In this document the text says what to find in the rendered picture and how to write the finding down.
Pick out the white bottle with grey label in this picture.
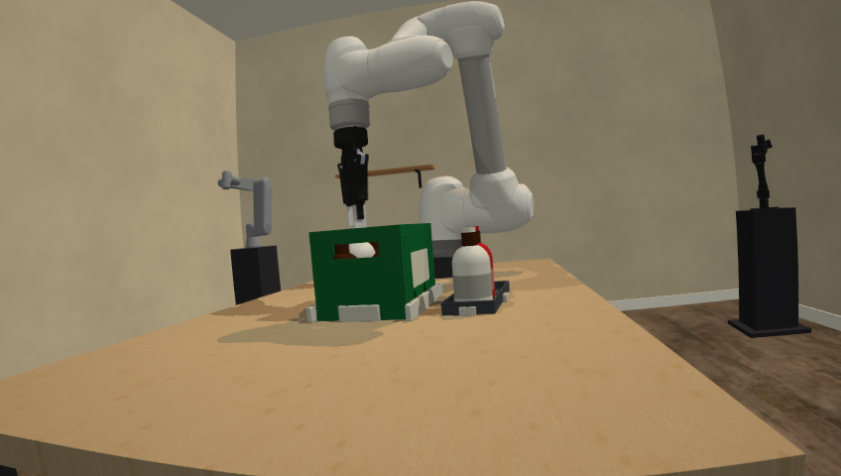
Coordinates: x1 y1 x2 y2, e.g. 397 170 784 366
452 227 493 301
349 242 375 258

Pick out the brown bottle with cream cap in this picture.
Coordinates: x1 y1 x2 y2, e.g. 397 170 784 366
333 244 357 260

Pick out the red bottle with pale label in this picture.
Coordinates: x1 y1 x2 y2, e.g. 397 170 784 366
470 226 495 297

